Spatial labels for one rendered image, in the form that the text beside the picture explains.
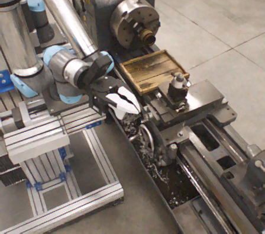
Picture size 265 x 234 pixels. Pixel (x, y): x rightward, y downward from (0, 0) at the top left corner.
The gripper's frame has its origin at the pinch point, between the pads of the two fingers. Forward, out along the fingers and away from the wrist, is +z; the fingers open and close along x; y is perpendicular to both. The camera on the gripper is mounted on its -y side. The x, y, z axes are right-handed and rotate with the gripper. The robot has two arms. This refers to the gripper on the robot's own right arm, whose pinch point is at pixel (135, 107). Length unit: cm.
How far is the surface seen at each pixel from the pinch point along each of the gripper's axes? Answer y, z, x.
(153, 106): 55, -30, -56
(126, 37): 43, -77, -83
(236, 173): 58, 24, -52
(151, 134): 70, -25, -51
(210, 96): 50, -11, -82
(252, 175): 47, 30, -47
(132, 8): 24, -76, -85
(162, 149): 71, -14, -48
